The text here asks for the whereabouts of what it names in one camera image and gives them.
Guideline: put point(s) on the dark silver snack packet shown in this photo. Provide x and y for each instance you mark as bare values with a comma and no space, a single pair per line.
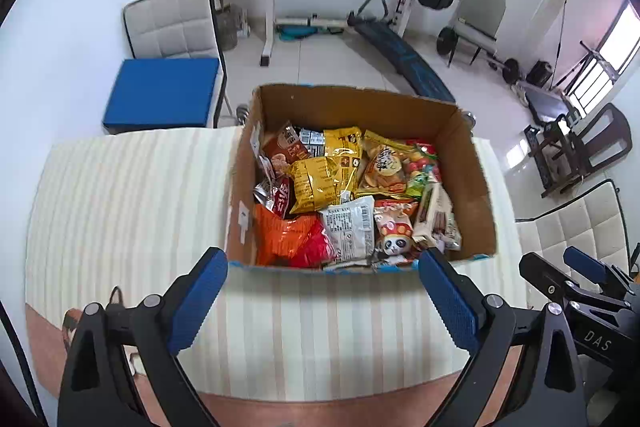
312,139

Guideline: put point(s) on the black blue sit-up bench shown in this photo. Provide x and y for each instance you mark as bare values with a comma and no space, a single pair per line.
410,62

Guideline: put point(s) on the cardboard box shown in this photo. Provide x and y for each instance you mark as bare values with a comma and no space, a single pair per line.
345,107

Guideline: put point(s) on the small black box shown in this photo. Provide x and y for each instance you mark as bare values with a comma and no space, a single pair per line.
540,74

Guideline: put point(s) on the white snack packet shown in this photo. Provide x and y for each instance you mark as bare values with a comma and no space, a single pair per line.
350,227

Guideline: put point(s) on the black flat panel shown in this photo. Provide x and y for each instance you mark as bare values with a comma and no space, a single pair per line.
550,104

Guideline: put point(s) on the dark wooden chair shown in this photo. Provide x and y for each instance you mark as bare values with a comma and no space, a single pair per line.
600,142

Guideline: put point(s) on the yellow rice cracker packet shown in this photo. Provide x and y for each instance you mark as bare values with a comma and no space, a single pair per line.
385,167

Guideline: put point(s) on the grey chair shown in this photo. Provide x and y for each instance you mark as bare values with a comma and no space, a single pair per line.
480,14

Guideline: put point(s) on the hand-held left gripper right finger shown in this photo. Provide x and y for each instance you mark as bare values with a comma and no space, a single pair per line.
447,299

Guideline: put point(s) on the bright orange snack packet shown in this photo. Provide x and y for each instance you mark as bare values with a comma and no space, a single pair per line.
277,234

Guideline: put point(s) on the short barbell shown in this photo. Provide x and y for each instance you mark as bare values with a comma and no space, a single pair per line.
510,69

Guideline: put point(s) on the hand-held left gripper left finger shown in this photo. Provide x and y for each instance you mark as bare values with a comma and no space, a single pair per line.
197,302

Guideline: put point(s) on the white padded chair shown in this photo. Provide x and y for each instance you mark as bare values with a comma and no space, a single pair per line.
170,24
575,227

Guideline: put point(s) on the panda print snack packet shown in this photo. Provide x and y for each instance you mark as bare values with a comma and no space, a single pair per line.
395,232

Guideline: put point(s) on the wooden stump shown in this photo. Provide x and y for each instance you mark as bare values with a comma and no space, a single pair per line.
227,29

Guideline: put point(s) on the blue cushion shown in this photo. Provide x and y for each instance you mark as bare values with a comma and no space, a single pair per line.
162,89

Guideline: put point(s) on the teal floor pad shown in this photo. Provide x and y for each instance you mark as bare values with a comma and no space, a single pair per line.
295,33

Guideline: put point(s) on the colourful fruit candy packet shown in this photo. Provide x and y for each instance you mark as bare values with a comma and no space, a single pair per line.
422,164

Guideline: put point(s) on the silver red snack packet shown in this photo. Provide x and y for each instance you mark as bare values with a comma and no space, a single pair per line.
272,197

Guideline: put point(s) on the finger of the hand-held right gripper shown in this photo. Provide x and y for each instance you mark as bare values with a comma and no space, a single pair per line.
585,264
597,322

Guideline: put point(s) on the window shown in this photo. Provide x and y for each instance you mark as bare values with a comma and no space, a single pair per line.
607,67

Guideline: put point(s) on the black weight plate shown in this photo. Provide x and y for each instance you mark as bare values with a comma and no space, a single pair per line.
446,41

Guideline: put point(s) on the small dumbbell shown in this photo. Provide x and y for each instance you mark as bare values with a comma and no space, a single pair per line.
242,113

